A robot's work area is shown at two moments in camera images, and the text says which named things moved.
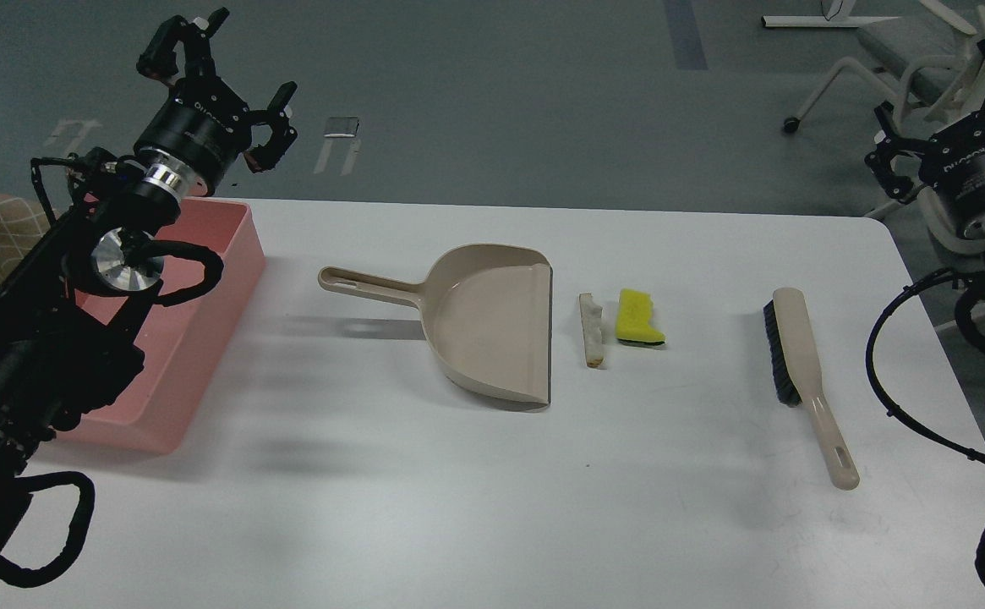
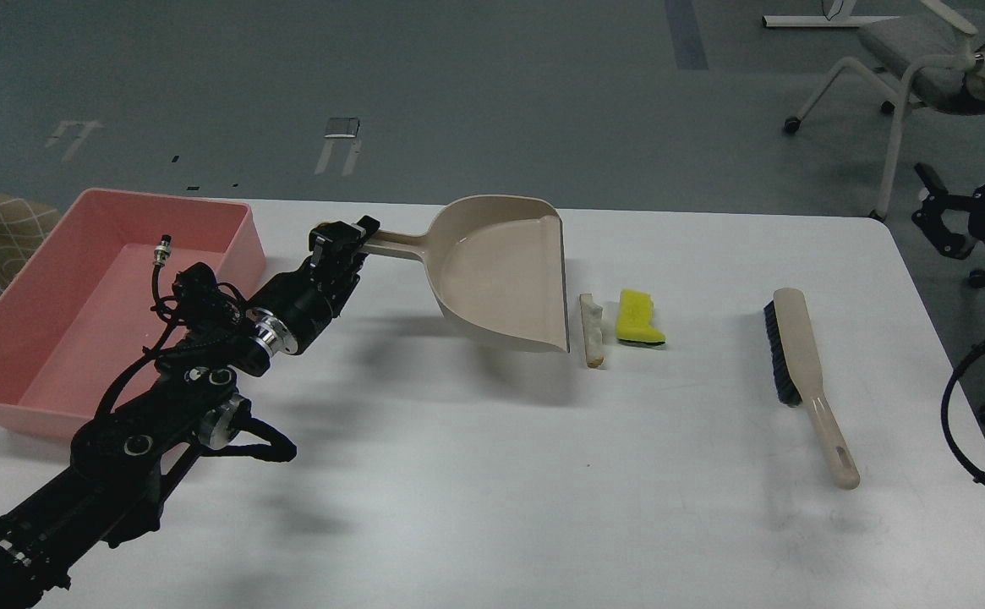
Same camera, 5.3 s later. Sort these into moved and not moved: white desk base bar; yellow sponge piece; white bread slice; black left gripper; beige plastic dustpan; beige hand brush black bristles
Moved: beige plastic dustpan; black left gripper
Not moved: white bread slice; white desk base bar; beige hand brush black bristles; yellow sponge piece
